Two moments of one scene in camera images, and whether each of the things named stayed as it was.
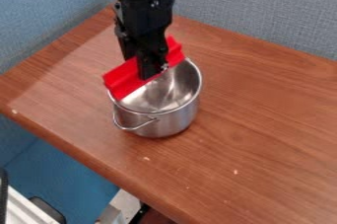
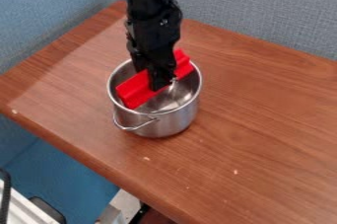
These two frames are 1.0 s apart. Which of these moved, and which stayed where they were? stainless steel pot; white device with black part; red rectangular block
Moved: red rectangular block
Stayed: white device with black part; stainless steel pot
